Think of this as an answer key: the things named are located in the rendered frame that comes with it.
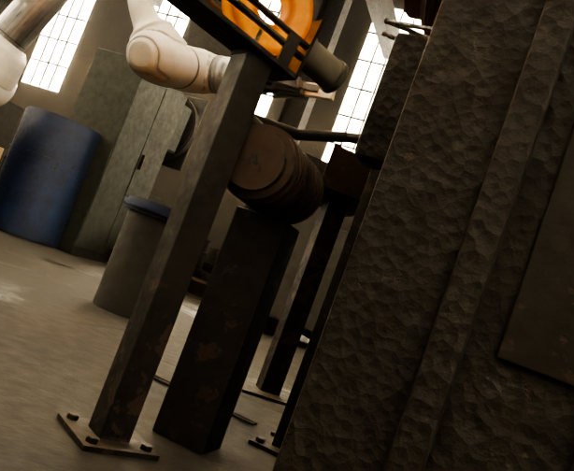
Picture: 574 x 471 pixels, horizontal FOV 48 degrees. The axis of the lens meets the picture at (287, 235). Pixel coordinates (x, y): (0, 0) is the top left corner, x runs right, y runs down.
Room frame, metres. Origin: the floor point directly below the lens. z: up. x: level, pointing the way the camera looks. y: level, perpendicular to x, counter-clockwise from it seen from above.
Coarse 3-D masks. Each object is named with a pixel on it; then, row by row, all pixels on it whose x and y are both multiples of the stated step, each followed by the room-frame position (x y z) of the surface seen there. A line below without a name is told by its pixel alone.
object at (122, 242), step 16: (144, 208) 2.34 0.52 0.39; (160, 208) 2.32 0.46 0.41; (128, 224) 2.38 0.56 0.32; (144, 224) 2.35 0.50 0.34; (160, 224) 2.35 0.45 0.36; (128, 240) 2.36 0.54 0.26; (144, 240) 2.35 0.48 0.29; (112, 256) 2.40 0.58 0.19; (128, 256) 2.35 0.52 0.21; (144, 256) 2.35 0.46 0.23; (112, 272) 2.37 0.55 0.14; (128, 272) 2.35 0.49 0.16; (144, 272) 2.35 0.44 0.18; (112, 288) 2.36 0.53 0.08; (128, 288) 2.35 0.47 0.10; (96, 304) 2.39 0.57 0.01; (112, 304) 2.35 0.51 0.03; (128, 304) 2.35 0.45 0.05
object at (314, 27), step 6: (312, 24) 1.00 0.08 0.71; (318, 24) 0.99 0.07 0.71; (312, 30) 1.00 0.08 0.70; (318, 30) 0.99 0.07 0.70; (306, 36) 1.00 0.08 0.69; (312, 36) 0.99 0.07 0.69; (312, 42) 0.98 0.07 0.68; (300, 48) 1.00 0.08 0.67; (306, 54) 0.98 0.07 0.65; (294, 60) 1.00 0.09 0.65; (288, 66) 1.01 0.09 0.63; (294, 66) 0.99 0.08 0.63; (300, 66) 0.98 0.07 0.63; (294, 72) 0.98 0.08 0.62; (282, 78) 1.00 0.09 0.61; (288, 78) 0.99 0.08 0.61; (294, 78) 0.98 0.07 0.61
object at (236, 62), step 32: (256, 64) 0.95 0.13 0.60; (224, 96) 0.95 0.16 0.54; (256, 96) 0.96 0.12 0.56; (224, 128) 0.94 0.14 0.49; (192, 160) 0.97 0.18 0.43; (224, 160) 0.96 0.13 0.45; (192, 192) 0.94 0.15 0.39; (192, 224) 0.95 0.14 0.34; (160, 256) 0.96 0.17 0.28; (192, 256) 0.96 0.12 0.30; (160, 288) 0.94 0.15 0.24; (160, 320) 0.95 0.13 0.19; (128, 352) 0.95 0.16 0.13; (160, 352) 0.96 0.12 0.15; (128, 384) 0.95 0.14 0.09; (64, 416) 0.98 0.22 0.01; (96, 416) 0.96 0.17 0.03; (128, 416) 0.96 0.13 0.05; (96, 448) 0.90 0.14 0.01; (128, 448) 0.94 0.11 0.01
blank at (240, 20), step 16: (224, 0) 0.93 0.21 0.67; (240, 0) 0.92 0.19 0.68; (288, 0) 0.98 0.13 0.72; (304, 0) 0.98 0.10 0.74; (240, 16) 0.93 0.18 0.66; (288, 16) 0.98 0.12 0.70; (304, 16) 0.99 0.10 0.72; (256, 32) 0.95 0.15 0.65; (304, 32) 1.00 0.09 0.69; (272, 48) 0.97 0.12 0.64
